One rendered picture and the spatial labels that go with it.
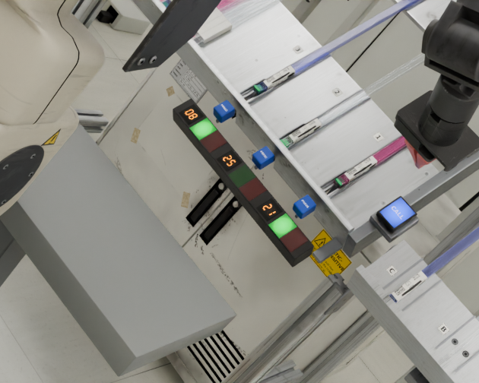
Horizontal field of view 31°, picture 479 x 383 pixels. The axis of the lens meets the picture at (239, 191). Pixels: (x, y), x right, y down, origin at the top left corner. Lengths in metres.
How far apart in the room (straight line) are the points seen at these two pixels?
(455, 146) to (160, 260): 0.42
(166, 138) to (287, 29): 0.49
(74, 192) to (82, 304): 0.19
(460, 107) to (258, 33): 0.59
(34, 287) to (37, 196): 0.88
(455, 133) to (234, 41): 0.56
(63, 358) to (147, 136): 0.52
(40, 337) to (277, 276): 0.52
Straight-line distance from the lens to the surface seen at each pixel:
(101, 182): 1.23
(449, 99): 1.04
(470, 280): 3.36
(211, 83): 1.50
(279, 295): 1.79
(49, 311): 1.96
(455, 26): 1.00
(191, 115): 1.46
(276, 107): 1.46
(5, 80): 0.76
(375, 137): 1.45
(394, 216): 1.34
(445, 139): 1.11
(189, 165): 1.89
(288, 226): 1.36
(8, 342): 1.83
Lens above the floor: 1.20
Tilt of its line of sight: 24 degrees down
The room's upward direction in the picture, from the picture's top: 42 degrees clockwise
